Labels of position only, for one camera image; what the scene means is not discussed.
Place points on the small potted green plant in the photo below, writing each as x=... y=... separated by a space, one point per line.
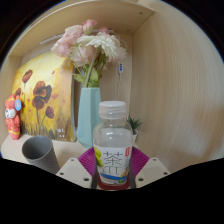
x=134 y=125

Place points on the pink and white flower bouquet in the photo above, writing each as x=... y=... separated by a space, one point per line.
x=93 y=45

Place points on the red plush mouse toy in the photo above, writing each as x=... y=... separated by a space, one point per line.
x=13 y=123

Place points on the clear plastic drink bottle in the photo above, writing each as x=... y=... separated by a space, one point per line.
x=112 y=146

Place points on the light wooden shelf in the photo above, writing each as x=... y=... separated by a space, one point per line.
x=100 y=15

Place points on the yellow poppy flower painting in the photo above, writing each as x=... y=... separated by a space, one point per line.
x=50 y=110

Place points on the grey mug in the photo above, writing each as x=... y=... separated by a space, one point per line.
x=46 y=160

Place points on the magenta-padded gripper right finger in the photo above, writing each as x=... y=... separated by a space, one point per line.
x=152 y=171

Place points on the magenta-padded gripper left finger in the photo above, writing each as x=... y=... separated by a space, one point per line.
x=74 y=172

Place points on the teal faceted vase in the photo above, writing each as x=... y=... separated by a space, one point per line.
x=87 y=116

